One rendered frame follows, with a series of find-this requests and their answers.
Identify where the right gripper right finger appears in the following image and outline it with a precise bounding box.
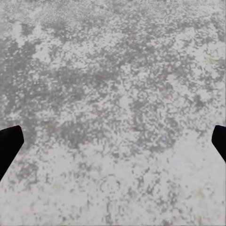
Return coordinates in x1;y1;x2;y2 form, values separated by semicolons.
211;125;226;162

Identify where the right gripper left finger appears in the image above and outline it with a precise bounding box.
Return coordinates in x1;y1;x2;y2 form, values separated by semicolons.
0;125;24;181

